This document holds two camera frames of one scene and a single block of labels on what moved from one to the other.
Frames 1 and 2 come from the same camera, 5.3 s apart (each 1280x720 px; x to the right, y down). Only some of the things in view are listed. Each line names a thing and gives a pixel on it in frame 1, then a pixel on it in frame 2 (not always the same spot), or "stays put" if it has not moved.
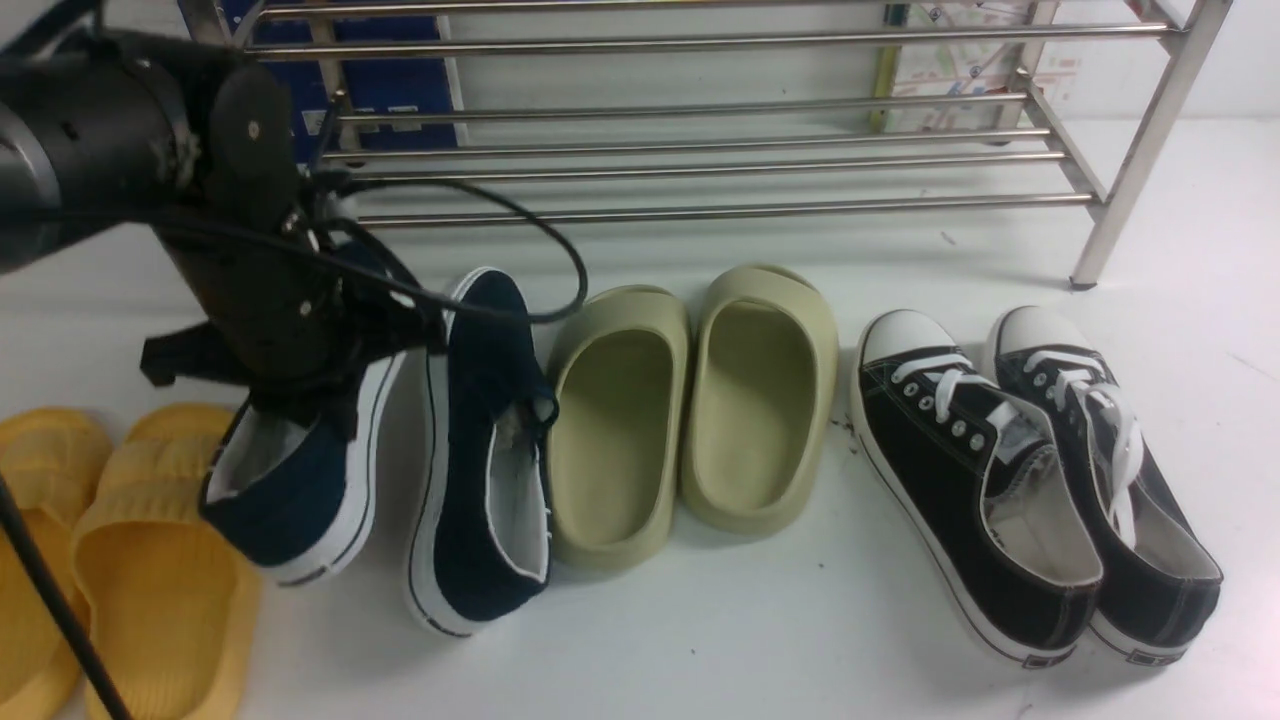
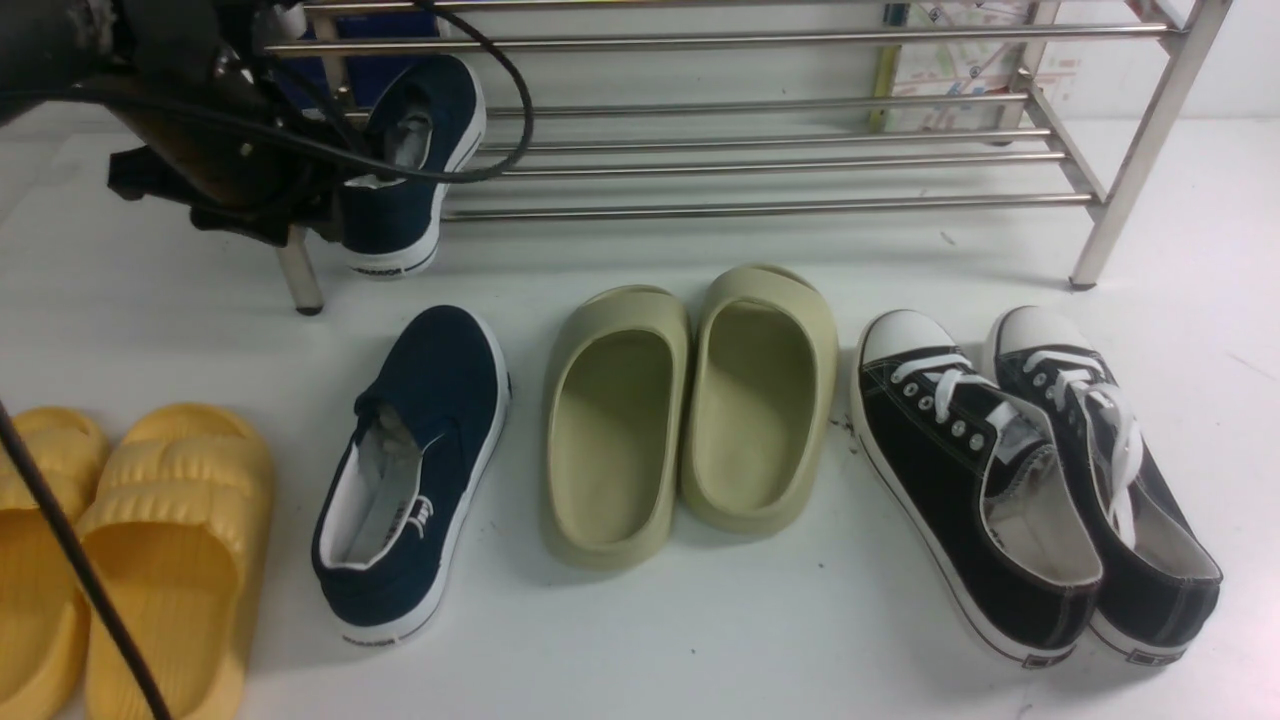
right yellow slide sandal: (171, 593) stays put
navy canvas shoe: (479, 533) -> (424, 428)
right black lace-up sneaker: (1160, 575) stays put
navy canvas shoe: (288, 502) -> (430, 111)
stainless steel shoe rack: (643, 112) stays put
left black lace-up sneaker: (975, 484) stays put
